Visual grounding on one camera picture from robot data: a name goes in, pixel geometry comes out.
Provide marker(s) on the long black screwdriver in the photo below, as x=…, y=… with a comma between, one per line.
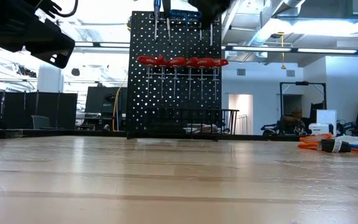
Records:
x=166, y=7

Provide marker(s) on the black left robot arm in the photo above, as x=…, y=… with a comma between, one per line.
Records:
x=2, y=25

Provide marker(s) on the white round column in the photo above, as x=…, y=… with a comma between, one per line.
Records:
x=50, y=79

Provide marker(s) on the black round hanging object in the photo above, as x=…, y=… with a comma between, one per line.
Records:
x=75, y=71

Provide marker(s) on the long ceiling light strip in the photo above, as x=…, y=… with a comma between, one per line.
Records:
x=104, y=44
x=325, y=50

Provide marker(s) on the black room partition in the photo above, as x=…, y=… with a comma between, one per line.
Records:
x=51, y=109

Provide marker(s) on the dark computer monitor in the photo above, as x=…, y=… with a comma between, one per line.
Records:
x=99, y=99

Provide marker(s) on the grey office chair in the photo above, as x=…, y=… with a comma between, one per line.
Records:
x=40, y=122

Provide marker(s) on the black metal pegboard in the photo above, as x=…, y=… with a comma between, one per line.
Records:
x=172, y=109

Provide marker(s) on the person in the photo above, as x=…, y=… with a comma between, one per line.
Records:
x=294, y=119

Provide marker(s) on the white grid panel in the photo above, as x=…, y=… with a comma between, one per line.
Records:
x=326, y=116

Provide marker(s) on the white box device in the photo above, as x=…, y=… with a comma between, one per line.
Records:
x=320, y=128

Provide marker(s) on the grey wall vent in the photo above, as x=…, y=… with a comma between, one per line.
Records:
x=241, y=72
x=290, y=73

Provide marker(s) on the silver ceiling duct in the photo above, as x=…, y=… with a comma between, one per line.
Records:
x=269, y=28

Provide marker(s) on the black table frame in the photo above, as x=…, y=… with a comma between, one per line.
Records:
x=57, y=132

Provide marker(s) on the black tube stand frame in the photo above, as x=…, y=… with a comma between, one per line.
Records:
x=301, y=83

